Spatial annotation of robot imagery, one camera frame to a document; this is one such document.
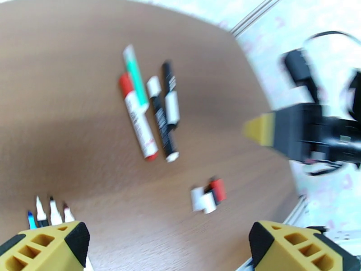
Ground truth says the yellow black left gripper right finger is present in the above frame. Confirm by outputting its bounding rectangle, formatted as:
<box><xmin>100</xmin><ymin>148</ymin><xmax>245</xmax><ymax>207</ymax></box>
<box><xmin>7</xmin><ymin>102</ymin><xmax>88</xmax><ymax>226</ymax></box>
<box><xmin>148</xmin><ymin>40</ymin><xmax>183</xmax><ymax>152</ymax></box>
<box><xmin>249</xmin><ymin>220</ymin><xmax>361</xmax><ymax>271</ymax></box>

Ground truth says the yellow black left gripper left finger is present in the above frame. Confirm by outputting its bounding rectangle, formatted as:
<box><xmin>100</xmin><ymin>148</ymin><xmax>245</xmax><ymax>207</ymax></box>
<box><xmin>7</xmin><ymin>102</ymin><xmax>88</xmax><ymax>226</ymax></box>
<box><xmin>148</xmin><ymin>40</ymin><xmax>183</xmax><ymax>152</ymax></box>
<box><xmin>0</xmin><ymin>220</ymin><xmax>91</xmax><ymax>271</ymax></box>

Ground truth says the blue marker pen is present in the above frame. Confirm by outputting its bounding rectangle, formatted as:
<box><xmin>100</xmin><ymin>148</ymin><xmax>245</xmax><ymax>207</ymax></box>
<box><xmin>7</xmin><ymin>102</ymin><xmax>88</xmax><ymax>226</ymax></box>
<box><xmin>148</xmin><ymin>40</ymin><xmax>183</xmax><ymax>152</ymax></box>
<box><xmin>27</xmin><ymin>210</ymin><xmax>39</xmax><ymax>231</ymax></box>

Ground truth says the red pen cap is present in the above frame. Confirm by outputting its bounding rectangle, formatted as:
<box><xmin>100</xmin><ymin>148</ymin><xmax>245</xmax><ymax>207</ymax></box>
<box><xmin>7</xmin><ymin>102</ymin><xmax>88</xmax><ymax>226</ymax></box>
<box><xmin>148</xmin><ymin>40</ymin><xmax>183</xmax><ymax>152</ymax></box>
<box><xmin>209</xmin><ymin>178</ymin><xmax>227</xmax><ymax>204</ymax></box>

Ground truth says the black and white marker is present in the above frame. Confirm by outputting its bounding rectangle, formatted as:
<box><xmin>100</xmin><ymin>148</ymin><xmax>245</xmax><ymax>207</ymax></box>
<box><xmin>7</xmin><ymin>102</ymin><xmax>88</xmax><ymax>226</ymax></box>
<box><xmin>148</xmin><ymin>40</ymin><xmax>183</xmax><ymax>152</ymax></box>
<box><xmin>161</xmin><ymin>60</ymin><xmax>181</xmax><ymax>132</ymax></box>

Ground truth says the thick white red marker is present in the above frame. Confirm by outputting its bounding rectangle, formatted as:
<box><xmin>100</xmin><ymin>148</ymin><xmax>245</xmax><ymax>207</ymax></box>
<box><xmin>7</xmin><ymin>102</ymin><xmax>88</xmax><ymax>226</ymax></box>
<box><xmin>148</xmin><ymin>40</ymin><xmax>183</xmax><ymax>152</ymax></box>
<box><xmin>118</xmin><ymin>72</ymin><xmax>159</xmax><ymax>162</ymax></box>

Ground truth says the green pen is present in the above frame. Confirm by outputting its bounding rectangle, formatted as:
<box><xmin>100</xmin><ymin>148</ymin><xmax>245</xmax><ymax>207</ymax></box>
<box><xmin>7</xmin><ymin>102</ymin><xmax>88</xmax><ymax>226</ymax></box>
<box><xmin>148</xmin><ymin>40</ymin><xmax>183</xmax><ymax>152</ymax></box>
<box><xmin>122</xmin><ymin>43</ymin><xmax>150</xmax><ymax>110</ymax></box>

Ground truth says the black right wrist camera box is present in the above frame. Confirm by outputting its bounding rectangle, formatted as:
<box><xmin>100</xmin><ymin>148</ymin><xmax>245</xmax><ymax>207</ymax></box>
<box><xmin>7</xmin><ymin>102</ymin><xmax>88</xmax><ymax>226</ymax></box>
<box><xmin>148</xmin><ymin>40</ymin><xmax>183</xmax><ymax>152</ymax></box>
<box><xmin>282</xmin><ymin>48</ymin><xmax>321</xmax><ymax>106</ymax></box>

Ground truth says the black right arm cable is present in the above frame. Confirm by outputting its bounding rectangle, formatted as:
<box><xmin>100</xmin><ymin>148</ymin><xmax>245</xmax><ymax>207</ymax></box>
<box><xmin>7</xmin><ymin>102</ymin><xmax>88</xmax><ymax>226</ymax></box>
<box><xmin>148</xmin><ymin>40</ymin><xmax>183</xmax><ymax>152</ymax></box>
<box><xmin>305</xmin><ymin>30</ymin><xmax>361</xmax><ymax>51</ymax></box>

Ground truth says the aluminium frame post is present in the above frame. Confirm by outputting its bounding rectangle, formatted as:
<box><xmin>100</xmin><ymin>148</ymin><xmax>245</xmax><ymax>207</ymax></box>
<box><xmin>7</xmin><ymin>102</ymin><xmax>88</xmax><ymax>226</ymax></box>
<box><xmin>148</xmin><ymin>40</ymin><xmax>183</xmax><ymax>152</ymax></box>
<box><xmin>230</xmin><ymin>0</ymin><xmax>286</xmax><ymax>37</ymax></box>

